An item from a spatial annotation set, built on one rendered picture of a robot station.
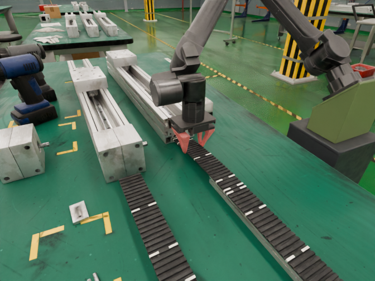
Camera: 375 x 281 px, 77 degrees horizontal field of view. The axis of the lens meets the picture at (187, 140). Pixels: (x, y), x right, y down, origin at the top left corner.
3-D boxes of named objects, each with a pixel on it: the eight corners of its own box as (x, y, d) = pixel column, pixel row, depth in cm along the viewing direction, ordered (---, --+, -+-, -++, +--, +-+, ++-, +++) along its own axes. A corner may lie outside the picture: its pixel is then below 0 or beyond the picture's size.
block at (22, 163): (55, 170, 60) (43, 139, 55) (3, 184, 56) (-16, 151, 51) (54, 150, 68) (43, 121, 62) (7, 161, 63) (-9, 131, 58)
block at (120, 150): (155, 168, 61) (152, 137, 56) (106, 183, 56) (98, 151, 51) (144, 150, 67) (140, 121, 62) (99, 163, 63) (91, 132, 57)
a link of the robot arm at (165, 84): (193, 40, 53) (183, 63, 61) (144, 45, 49) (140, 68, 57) (211, 87, 51) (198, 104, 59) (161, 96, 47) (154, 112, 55)
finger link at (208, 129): (179, 146, 67) (178, 116, 62) (201, 139, 69) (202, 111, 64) (191, 159, 62) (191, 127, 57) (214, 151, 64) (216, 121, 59)
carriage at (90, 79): (109, 95, 87) (106, 77, 84) (78, 100, 83) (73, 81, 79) (101, 82, 99) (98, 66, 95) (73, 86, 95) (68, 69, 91)
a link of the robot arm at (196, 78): (210, 75, 52) (198, 68, 57) (182, 79, 50) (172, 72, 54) (209, 103, 56) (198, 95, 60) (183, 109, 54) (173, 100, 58)
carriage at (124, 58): (138, 70, 113) (136, 56, 109) (115, 73, 109) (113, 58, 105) (129, 62, 125) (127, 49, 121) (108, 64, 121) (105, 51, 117)
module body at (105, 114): (135, 152, 67) (131, 126, 62) (99, 163, 63) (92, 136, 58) (91, 74, 126) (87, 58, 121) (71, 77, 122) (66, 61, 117)
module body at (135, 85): (194, 136, 74) (195, 111, 69) (164, 144, 70) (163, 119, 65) (126, 69, 133) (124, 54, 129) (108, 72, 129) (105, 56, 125)
